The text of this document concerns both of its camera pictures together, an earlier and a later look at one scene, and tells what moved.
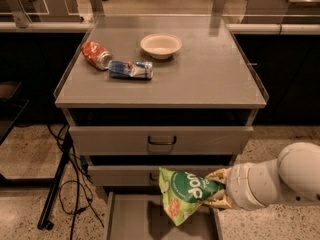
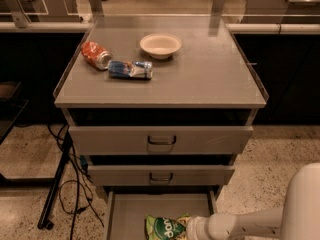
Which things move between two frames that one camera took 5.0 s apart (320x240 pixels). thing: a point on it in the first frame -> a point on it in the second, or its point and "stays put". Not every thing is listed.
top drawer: (160, 132) stays put
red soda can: (97, 55) stays put
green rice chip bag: (183, 191) -> (161, 228)
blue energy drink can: (136, 69) stays put
